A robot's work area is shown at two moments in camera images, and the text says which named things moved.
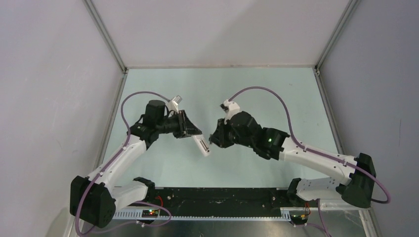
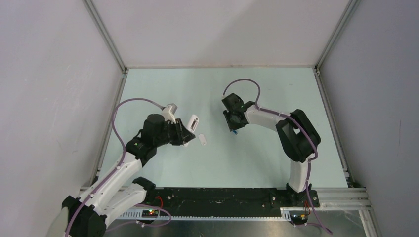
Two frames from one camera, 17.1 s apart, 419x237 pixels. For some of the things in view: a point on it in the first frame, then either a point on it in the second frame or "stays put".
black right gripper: (219, 137) -> (232, 126)
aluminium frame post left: (102, 29) stays put
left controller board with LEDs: (149, 213) stays put
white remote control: (202, 143) -> (191, 125)
